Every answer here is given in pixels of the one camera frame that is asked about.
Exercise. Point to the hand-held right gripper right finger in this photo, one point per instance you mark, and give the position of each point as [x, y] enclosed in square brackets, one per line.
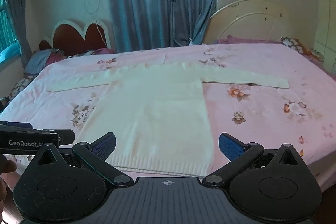
[231, 147]

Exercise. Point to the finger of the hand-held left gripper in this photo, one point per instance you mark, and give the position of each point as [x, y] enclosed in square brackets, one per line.
[67, 137]
[18, 124]

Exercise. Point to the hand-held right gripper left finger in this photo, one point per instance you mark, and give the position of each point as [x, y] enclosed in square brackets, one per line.
[106, 146]

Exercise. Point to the white knit sweater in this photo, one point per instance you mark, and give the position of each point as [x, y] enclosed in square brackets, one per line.
[155, 108]

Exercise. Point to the person's left hand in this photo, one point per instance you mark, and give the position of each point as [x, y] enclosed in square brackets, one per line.
[6, 165]

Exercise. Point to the checked quilt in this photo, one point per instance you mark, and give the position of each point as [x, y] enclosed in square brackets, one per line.
[19, 86]

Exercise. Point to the pink floral bed sheet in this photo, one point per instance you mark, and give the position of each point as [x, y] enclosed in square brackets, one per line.
[262, 113]

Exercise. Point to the turquoise cloth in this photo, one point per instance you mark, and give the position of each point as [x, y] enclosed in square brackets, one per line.
[10, 53]

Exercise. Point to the pink cloth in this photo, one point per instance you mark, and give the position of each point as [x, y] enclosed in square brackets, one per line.
[56, 56]

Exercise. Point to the small purple pillow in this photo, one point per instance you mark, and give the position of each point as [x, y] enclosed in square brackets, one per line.
[105, 50]

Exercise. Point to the window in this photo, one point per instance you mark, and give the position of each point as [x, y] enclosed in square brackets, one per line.
[6, 27]

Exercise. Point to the red scalloped headboard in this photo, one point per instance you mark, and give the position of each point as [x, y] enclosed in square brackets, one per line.
[76, 37]

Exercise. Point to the white pump bottle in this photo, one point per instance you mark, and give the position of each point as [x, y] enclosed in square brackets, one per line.
[192, 41]

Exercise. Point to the grey window curtain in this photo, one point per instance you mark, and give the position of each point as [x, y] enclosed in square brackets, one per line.
[15, 3]

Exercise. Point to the patterned pillow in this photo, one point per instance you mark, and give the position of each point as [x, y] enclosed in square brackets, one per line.
[292, 43]

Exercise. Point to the cream arched headboard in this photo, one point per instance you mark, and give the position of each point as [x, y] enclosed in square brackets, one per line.
[246, 22]

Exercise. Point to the pale wardrobe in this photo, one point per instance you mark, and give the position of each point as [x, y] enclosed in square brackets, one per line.
[326, 11]

